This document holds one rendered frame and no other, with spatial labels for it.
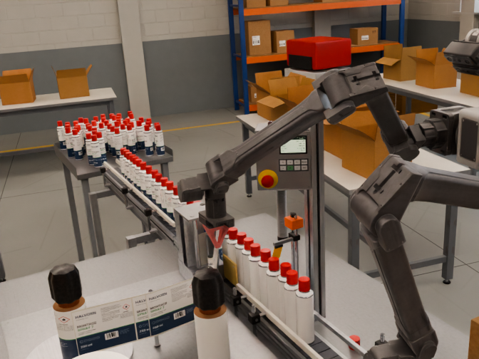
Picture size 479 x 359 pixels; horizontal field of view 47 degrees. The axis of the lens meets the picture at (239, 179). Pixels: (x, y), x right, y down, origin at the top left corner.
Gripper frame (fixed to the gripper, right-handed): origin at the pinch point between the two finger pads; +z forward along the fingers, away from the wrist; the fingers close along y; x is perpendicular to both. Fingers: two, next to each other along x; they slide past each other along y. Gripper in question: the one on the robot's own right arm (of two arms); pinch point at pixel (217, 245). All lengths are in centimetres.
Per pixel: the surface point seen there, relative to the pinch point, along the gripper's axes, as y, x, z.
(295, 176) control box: -1.5, 27.5, -14.8
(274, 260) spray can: -0.6, 19.1, 10.2
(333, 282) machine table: -16, 53, 35
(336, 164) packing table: -140, 153, 37
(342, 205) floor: -234, 236, 112
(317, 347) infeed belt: 18.6, 21.1, 30.7
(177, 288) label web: -8.4, -10.0, 14.6
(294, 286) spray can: 10.4, 18.9, 14.0
